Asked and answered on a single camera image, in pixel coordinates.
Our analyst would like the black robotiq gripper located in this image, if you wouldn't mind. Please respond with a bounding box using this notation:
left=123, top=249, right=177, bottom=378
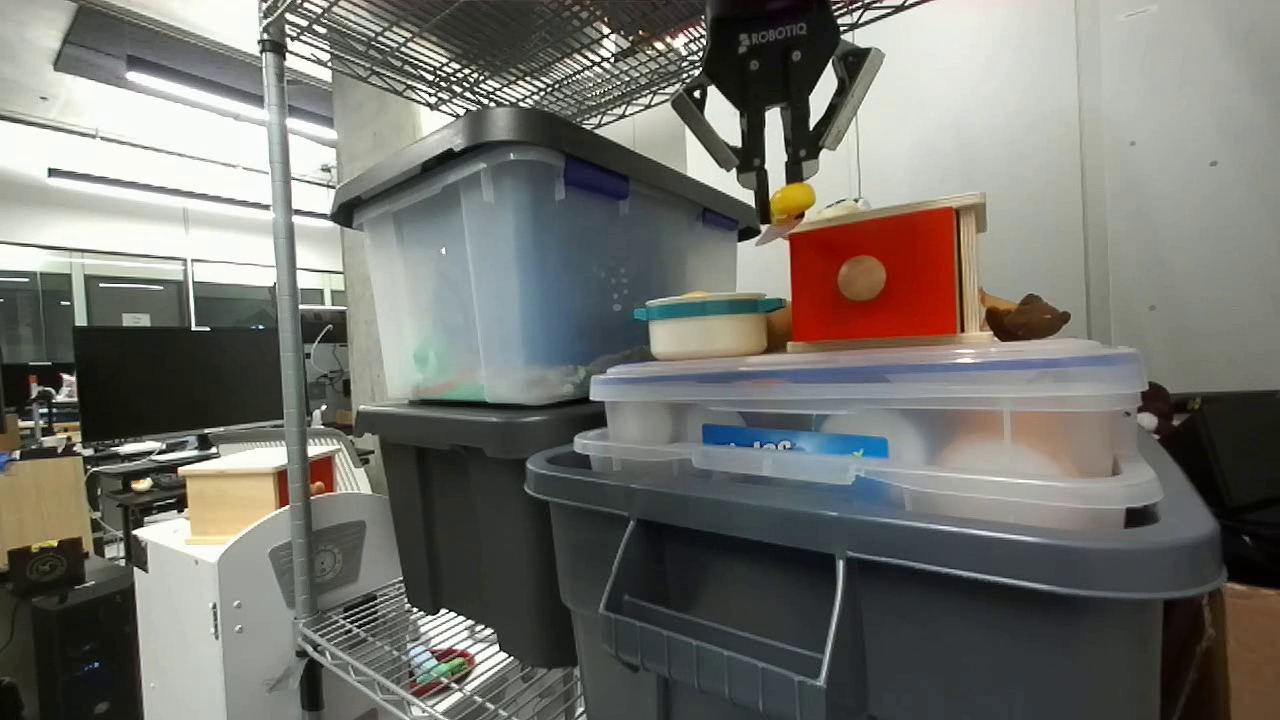
left=668, top=0, right=887, bottom=226

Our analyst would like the yellow toy food piece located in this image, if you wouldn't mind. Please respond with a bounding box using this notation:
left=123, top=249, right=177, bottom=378
left=754, top=182, right=821, bottom=249

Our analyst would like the red drawer with wooden knob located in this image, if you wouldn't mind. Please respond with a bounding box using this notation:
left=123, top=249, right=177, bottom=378
left=789, top=210, right=970, bottom=348

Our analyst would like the red wooden box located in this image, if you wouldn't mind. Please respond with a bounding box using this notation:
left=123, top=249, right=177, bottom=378
left=779, top=192, right=991, bottom=353

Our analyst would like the dark brown toy food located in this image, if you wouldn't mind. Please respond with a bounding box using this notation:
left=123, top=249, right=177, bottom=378
left=980, top=287, right=1077, bottom=345

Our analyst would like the clear tote with dark lid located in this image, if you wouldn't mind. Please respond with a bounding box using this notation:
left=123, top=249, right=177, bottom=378
left=332, top=107, right=763, bottom=413

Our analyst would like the clear flat container blue rim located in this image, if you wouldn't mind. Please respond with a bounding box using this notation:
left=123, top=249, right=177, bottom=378
left=590, top=335, right=1154, bottom=481

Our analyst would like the clear flat storage container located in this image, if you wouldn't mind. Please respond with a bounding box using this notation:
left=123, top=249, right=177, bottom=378
left=573, top=429, right=1169, bottom=539

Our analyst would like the small brown white toy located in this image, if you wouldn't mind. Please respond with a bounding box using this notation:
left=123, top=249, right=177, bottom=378
left=1135, top=378, right=1193, bottom=439

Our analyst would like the dark grey tote bin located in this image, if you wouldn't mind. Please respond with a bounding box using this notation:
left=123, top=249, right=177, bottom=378
left=356, top=396, right=612, bottom=673

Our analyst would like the large grey tote bin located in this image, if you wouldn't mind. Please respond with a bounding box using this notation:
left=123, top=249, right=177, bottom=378
left=522, top=435, right=1229, bottom=720

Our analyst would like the long ceiling light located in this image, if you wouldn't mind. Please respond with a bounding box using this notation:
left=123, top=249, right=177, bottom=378
left=118, top=60, right=340, bottom=146
left=44, top=163, right=346, bottom=226

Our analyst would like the small green red toy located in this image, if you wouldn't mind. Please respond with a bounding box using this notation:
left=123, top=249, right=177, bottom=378
left=395, top=642, right=484, bottom=696

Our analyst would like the black computer monitor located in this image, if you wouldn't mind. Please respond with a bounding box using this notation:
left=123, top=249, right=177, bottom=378
left=73, top=323, right=292, bottom=444

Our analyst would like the small pale wooden box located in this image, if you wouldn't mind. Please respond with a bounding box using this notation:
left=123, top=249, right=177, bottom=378
left=177, top=439, right=350, bottom=545

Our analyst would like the brown cardboard box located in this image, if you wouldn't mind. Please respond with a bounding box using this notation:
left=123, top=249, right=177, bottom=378
left=1206, top=579, right=1280, bottom=720

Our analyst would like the white toy cabinet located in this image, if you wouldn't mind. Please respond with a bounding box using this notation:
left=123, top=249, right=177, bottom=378
left=130, top=491, right=405, bottom=720

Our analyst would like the tan wooden crate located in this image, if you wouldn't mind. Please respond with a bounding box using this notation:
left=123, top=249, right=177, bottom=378
left=0, top=451, right=96, bottom=574

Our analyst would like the black computer tower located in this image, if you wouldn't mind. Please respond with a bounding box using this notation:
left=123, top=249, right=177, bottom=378
left=26, top=557, right=142, bottom=720

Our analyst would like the metal wire shelf rack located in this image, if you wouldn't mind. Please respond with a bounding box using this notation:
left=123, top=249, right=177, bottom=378
left=256, top=0, right=936, bottom=720

